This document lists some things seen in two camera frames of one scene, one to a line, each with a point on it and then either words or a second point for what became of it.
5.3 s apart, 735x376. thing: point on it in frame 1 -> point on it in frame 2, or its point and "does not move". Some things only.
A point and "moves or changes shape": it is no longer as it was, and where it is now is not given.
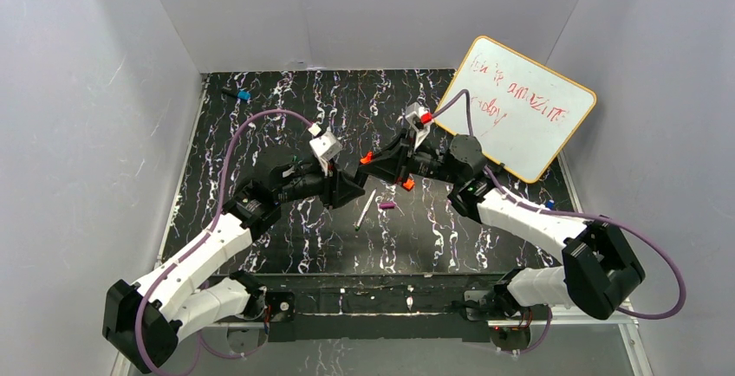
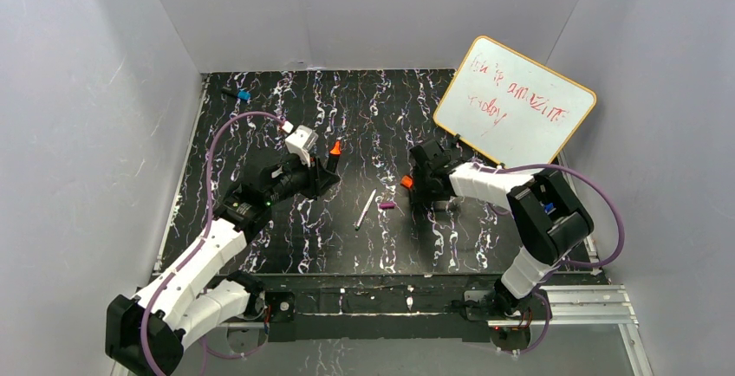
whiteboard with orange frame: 523,112 does not move
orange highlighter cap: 408,184 does not move
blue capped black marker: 244,94 does not move
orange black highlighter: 367,158 moves or changes shape
